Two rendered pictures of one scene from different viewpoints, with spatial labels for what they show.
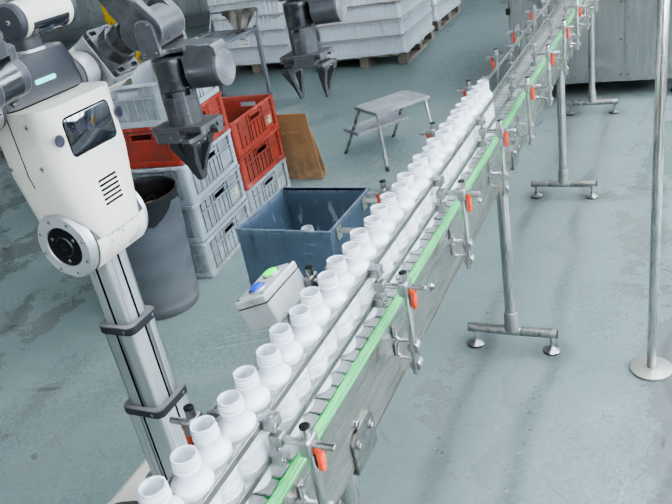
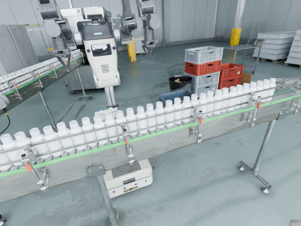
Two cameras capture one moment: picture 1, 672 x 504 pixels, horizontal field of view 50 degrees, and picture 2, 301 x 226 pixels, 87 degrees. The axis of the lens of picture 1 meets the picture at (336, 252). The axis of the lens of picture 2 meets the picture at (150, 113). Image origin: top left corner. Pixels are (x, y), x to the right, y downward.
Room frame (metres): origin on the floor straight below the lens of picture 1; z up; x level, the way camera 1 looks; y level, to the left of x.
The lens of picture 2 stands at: (0.84, -0.69, 1.57)
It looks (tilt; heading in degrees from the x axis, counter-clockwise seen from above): 29 degrees down; 44
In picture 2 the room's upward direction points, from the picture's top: 4 degrees counter-clockwise
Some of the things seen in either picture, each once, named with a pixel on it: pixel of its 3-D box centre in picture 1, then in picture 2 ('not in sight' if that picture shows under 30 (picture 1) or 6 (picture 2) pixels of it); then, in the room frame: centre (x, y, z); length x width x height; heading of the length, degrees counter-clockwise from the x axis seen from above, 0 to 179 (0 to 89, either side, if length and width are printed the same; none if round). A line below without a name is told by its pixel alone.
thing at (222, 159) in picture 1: (181, 167); (201, 76); (3.91, 0.76, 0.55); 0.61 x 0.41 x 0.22; 159
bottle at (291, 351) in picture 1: (289, 369); (65, 136); (1.01, 0.12, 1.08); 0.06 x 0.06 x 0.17
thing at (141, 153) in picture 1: (171, 128); (202, 66); (3.92, 0.77, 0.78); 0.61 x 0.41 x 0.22; 158
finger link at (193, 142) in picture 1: (189, 152); (65, 59); (1.16, 0.21, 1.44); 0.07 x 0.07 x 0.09; 62
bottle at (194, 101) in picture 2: (423, 186); (193, 106); (1.69, -0.25, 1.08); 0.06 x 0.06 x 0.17
